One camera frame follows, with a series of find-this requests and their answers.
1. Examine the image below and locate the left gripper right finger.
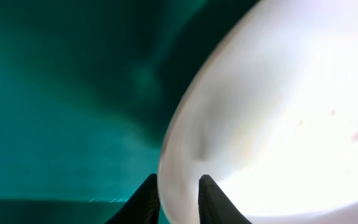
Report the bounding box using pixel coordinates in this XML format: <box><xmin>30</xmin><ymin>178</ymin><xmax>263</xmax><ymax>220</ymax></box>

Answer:
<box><xmin>198</xmin><ymin>175</ymin><xmax>252</xmax><ymax>224</ymax></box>

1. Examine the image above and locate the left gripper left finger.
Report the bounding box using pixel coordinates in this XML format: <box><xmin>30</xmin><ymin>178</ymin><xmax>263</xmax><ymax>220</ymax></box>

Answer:
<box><xmin>105</xmin><ymin>174</ymin><xmax>160</xmax><ymax>224</ymax></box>

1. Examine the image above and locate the white plate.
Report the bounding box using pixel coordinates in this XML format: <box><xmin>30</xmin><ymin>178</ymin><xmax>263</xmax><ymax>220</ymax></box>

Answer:
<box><xmin>158</xmin><ymin>0</ymin><xmax>358</xmax><ymax>223</ymax></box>

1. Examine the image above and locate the teal plastic serving tray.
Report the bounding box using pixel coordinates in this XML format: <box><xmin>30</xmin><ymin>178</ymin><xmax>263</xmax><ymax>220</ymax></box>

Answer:
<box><xmin>0</xmin><ymin>0</ymin><xmax>254</xmax><ymax>223</ymax></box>

